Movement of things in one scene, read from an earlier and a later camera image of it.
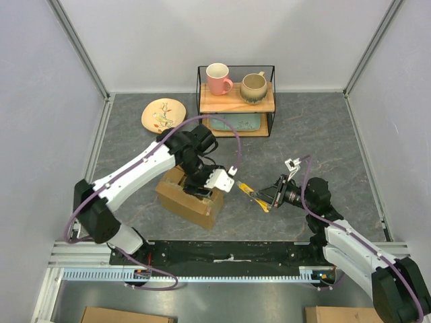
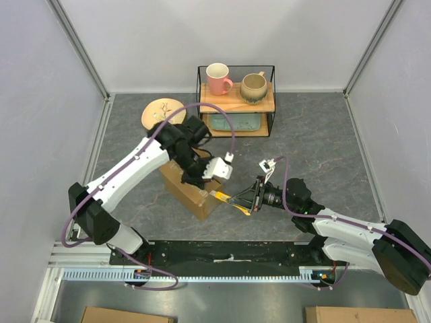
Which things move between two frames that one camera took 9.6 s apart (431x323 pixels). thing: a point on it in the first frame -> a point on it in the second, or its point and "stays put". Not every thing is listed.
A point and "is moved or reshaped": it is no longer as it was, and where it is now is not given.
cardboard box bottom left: x=102 y=315 stays put
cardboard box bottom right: x=341 y=314 stays put
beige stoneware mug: x=254 y=88 stays put
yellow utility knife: x=249 y=190 is moved or reshaped
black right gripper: x=274 y=194 -> x=250 y=197
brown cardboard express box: x=194 y=208 is moved or reshaped
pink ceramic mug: x=217 y=79 stays put
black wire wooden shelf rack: x=236 y=101 stays put
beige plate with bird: x=161 y=114 stays put
